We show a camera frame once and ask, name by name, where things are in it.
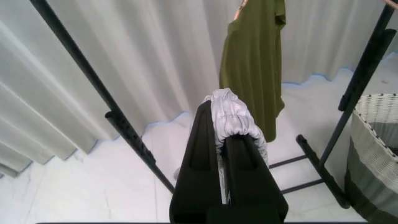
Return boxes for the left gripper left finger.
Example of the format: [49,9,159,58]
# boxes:
[169,100,223,223]

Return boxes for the white curtain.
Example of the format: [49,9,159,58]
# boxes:
[0,0,398,179]

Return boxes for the white laundry basket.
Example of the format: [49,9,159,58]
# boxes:
[344,93,398,224]

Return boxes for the green short-sleeved shirt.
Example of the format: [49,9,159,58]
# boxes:
[218,0,287,143]

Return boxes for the pale grey shorts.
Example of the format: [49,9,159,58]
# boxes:
[173,88,269,205]

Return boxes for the pink clothes hanger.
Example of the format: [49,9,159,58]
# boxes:
[233,0,249,21]

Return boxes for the black clothes rack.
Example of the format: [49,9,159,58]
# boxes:
[28,0,398,210]

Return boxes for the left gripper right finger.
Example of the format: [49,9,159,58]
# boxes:
[223,133,289,223]

